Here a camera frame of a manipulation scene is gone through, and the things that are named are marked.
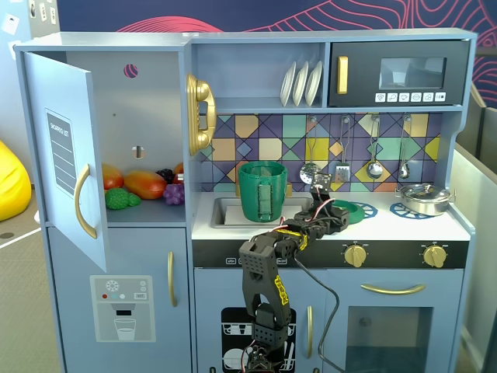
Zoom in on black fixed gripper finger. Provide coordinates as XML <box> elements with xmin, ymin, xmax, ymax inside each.
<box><xmin>330</xmin><ymin>207</ymin><xmax>351</xmax><ymax>233</ymax></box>

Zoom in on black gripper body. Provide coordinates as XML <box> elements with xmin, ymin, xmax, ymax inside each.
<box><xmin>293</xmin><ymin>207</ymin><xmax>338</xmax><ymax>235</ymax></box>

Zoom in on green ribbed cup recipient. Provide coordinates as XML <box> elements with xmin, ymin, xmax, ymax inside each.
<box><xmin>237</xmin><ymin>160</ymin><xmax>290</xmax><ymax>224</ymax></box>

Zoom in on steel pot with lid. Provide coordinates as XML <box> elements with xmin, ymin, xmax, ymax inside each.
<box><xmin>394</xmin><ymin>183</ymin><xmax>456</xmax><ymax>218</ymax></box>

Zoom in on steel slotted spatula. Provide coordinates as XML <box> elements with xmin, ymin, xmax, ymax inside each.
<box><xmin>335</xmin><ymin>115</ymin><xmax>354</xmax><ymax>183</ymax></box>

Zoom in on steel slotted skimmer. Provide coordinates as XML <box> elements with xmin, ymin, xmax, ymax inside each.
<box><xmin>299</xmin><ymin>115</ymin><xmax>324</xmax><ymax>186</ymax></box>

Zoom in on gold stove knob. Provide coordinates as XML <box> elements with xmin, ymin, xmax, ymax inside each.
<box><xmin>422</xmin><ymin>245</ymin><xmax>448</xmax><ymax>269</ymax></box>
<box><xmin>343</xmin><ymin>245</ymin><xmax>368</xmax><ymax>269</ymax></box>

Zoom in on steel ladle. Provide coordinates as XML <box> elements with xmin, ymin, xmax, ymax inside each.
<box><xmin>365</xmin><ymin>114</ymin><xmax>385</xmax><ymax>181</ymax></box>

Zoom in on steel spoon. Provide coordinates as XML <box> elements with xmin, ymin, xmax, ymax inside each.
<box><xmin>397</xmin><ymin>114</ymin><xmax>413</xmax><ymax>180</ymax></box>

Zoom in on grey toy sink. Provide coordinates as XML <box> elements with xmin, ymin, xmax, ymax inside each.
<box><xmin>210</xmin><ymin>195</ymin><xmax>321</xmax><ymax>230</ymax></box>

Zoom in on white toy plate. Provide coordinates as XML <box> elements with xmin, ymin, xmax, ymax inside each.
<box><xmin>304</xmin><ymin>60</ymin><xmax>324</xmax><ymax>108</ymax></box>
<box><xmin>291</xmin><ymin>61</ymin><xmax>311</xmax><ymax>108</ymax></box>
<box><xmin>280</xmin><ymin>61</ymin><xmax>298</xmax><ymax>107</ymax></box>

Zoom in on grey desk partition panel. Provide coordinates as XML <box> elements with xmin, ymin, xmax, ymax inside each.
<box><xmin>450</xmin><ymin>138</ymin><xmax>497</xmax><ymax>373</ymax></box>

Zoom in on purple toy grapes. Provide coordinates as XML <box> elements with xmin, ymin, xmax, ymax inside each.
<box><xmin>162</xmin><ymin>183</ymin><xmax>186</xmax><ymax>207</ymax></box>

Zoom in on dark toy blackberry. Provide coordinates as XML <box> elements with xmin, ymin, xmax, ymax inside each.
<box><xmin>155</xmin><ymin>167</ymin><xmax>176</xmax><ymax>185</ymax></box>

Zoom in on gold toy telephone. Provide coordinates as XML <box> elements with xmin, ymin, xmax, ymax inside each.
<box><xmin>186</xmin><ymin>73</ymin><xmax>217</xmax><ymax>158</ymax></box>

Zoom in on orange red toy mango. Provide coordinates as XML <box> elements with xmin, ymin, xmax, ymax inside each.
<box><xmin>123</xmin><ymin>169</ymin><xmax>169</xmax><ymax>200</ymax></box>

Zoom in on black toy microwave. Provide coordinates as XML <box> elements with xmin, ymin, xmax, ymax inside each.
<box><xmin>327</xmin><ymin>39</ymin><xmax>472</xmax><ymax>108</ymax></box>

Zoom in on blue toy kitchen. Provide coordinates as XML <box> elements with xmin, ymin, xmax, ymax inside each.
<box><xmin>12</xmin><ymin>27</ymin><xmax>479</xmax><ymax>373</ymax></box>

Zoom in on green toy broccoli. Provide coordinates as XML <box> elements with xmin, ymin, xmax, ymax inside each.
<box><xmin>104</xmin><ymin>186</ymin><xmax>142</xmax><ymax>211</ymax></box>

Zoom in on red yellow toy peach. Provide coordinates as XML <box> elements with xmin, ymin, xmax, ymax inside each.
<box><xmin>101</xmin><ymin>162</ymin><xmax>126</xmax><ymax>191</ymax></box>

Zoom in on blue cabinet door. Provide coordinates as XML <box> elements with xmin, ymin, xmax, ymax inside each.
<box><xmin>22</xmin><ymin>51</ymin><xmax>108</xmax><ymax>274</ymax></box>

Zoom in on yellow beanbag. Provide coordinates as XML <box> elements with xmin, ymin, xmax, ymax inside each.
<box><xmin>0</xmin><ymin>139</ymin><xmax>33</xmax><ymax>224</ymax></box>

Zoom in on white paper note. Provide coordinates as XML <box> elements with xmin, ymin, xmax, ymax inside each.
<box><xmin>1</xmin><ymin>12</ymin><xmax>21</xmax><ymax>35</ymax></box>

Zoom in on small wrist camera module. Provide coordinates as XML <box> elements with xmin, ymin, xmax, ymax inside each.
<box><xmin>309</xmin><ymin>173</ymin><xmax>334</xmax><ymax>193</ymax></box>

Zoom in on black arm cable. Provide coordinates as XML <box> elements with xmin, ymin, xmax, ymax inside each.
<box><xmin>293</xmin><ymin>254</ymin><xmax>342</xmax><ymax>373</ymax></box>

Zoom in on gold oven door handle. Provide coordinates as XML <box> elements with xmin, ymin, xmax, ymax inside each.
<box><xmin>360</xmin><ymin>283</ymin><xmax>427</xmax><ymax>297</ymax></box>

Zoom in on gold dishwasher door handle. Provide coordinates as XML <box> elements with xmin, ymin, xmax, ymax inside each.
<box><xmin>305</xmin><ymin>305</ymin><xmax>315</xmax><ymax>360</ymax></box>

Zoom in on gold microwave handle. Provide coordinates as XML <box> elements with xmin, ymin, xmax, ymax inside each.
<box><xmin>335</xmin><ymin>55</ymin><xmax>349</xmax><ymax>96</ymax></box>

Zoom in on gold freezer door handle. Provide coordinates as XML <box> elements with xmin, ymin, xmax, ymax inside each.
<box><xmin>167</xmin><ymin>250</ymin><xmax>179</xmax><ymax>309</ymax></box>

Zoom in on gold curved fridge door handle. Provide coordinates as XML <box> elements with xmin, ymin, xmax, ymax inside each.
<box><xmin>74</xmin><ymin>163</ymin><xmax>99</xmax><ymax>240</ymax></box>

